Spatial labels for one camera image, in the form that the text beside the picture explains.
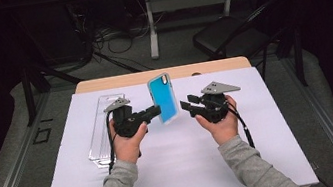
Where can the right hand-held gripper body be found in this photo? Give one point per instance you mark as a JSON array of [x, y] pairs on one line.
[[215, 107]]

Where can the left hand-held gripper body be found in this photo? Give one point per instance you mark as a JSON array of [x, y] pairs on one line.
[[125, 122]]

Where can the smartphone with blue back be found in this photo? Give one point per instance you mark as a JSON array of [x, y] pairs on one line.
[[163, 99]]

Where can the clear plastic tray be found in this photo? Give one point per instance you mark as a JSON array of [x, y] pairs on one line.
[[100, 144]]

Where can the person's right hand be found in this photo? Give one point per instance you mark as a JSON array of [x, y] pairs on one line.
[[226, 129]]

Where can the person's left hand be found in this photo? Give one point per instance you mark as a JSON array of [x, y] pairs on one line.
[[127, 148]]

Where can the black folding chair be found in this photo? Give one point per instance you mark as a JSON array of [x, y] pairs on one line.
[[226, 33]]

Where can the white desk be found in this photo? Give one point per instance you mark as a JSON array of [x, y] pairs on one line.
[[151, 25]]

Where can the black metal stand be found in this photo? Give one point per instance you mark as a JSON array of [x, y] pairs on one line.
[[299, 59], [28, 95]]

